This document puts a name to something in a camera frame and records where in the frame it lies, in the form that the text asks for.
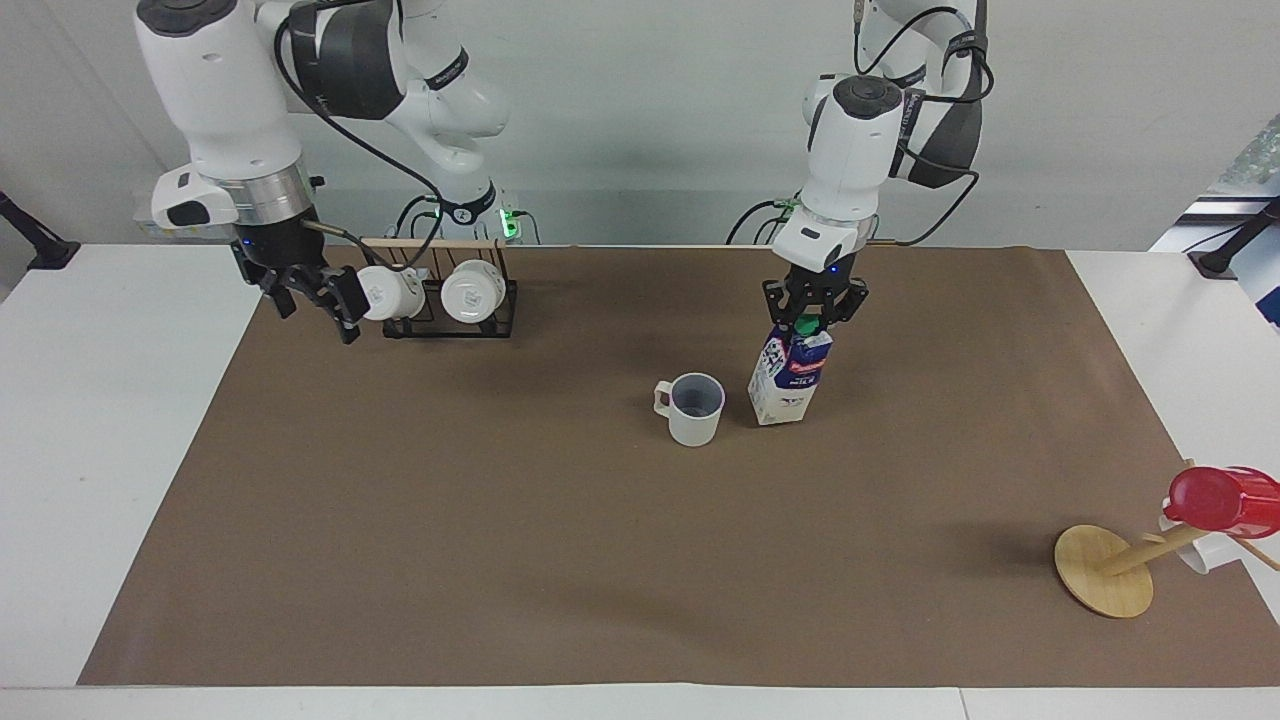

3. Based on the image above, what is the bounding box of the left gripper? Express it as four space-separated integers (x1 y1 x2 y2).
761 243 870 330

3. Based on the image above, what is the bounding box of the white and blue milk carton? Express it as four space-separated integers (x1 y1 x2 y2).
747 314 835 428

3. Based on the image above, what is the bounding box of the red cup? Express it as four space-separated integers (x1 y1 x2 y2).
1164 465 1280 540

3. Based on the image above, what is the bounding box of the wooden mug tree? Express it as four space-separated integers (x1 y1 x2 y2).
1053 459 1280 620

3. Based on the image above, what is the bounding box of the black cable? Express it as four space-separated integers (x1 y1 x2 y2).
852 0 997 247
394 193 442 242
273 0 447 273
726 198 803 247

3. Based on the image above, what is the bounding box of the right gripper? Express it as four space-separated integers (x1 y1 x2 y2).
231 212 364 346

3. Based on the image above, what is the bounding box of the black wire cup rack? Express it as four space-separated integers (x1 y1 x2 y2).
359 236 520 340

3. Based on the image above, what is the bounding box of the small white cup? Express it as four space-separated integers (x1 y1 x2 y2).
1159 514 1242 576

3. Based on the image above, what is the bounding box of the grey cup with handle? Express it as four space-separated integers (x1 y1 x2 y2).
653 372 727 448

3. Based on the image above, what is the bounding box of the black stand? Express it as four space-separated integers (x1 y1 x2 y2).
1186 196 1280 280
0 189 82 272

